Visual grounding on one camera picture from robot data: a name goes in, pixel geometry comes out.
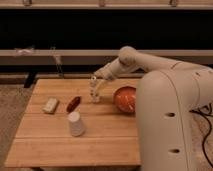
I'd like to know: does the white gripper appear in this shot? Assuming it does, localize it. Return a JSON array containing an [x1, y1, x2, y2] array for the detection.
[[90, 69, 109, 103]]

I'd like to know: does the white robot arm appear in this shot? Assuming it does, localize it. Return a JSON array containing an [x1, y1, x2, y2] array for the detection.
[[91, 46, 213, 171]]

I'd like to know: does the dark red pepper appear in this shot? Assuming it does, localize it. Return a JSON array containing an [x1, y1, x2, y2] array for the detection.
[[66, 96, 81, 113]]

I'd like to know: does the orange ceramic bowl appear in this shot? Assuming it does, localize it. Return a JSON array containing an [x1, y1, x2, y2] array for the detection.
[[113, 86, 136, 113]]

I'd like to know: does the white paper cup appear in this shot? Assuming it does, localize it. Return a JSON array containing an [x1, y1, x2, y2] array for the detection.
[[68, 112, 85, 136]]

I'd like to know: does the white rectangular block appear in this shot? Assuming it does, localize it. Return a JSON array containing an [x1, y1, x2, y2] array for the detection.
[[43, 98, 59, 114]]

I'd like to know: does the wooden table board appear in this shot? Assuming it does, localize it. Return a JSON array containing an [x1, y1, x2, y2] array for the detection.
[[5, 79, 140, 167]]

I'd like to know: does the lower grey rail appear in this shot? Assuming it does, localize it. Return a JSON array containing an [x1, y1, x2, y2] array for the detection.
[[0, 49, 213, 65]]

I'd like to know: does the grey rail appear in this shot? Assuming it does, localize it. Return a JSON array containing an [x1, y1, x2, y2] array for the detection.
[[0, 49, 213, 65], [0, 0, 213, 10]]

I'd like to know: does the black cable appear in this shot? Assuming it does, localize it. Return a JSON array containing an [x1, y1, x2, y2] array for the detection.
[[189, 103, 213, 169]]

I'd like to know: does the upper grey rail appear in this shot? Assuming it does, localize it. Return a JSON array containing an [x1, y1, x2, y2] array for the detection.
[[0, 0, 213, 10]]

